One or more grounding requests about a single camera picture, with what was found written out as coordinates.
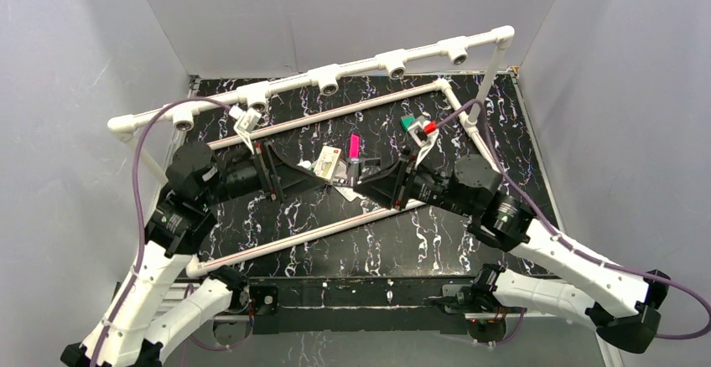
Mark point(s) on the green square block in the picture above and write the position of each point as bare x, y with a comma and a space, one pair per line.
408, 122

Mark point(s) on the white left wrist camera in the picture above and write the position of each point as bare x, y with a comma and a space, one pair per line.
245, 123

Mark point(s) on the beige small cardboard box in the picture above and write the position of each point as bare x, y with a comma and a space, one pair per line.
327, 163

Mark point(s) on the pink rectangular bar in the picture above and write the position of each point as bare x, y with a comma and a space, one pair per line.
354, 146

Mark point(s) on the white PVC pipe frame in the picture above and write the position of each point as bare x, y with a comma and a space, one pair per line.
326, 79

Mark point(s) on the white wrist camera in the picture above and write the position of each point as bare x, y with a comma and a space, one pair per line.
425, 133
245, 123

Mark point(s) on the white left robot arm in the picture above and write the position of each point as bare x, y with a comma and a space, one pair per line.
132, 333

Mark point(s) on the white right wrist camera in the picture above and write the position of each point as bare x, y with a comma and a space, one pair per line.
425, 133

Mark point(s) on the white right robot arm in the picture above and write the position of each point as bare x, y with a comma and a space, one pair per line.
621, 308

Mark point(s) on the white small fitting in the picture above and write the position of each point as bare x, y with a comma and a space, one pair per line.
306, 164

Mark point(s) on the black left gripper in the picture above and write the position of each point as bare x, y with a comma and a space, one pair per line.
284, 178

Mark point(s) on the clear plastic bag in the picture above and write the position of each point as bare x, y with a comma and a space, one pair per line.
348, 193

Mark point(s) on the chrome water faucet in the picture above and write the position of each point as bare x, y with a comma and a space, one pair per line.
353, 170

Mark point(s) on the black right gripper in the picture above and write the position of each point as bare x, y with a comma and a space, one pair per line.
382, 186

